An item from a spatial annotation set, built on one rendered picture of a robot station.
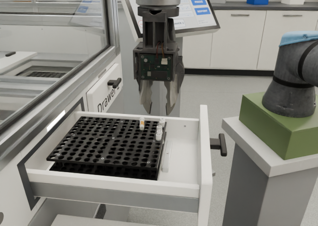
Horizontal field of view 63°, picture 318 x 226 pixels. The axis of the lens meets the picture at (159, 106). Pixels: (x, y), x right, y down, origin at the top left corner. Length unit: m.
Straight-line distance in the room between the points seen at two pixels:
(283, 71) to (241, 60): 2.83
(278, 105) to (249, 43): 2.79
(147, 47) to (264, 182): 0.62
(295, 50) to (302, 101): 0.15
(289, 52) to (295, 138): 0.23
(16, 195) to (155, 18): 0.39
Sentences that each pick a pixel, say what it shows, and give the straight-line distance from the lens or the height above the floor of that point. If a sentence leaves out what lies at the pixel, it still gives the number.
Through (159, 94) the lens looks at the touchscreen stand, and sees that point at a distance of 1.57.
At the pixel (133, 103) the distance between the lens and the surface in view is 2.41.
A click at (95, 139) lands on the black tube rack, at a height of 0.90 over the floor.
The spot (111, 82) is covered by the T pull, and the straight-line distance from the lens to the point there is 0.87.
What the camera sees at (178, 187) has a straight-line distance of 0.48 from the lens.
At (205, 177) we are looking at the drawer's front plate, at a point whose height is 0.93.
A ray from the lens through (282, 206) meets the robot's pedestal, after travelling 1.03.
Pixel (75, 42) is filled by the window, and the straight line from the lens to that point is 0.74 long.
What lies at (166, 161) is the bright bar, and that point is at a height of 0.85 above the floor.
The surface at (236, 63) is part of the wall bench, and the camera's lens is 3.64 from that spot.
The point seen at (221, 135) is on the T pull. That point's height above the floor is 0.91.
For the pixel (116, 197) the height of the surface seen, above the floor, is 0.86.
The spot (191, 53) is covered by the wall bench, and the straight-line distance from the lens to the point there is 3.52.
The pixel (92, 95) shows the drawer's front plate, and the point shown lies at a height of 0.92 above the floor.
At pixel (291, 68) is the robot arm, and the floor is 1.00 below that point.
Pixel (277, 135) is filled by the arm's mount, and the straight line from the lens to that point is 0.82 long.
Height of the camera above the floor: 1.22
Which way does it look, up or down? 27 degrees down
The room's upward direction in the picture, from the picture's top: straight up
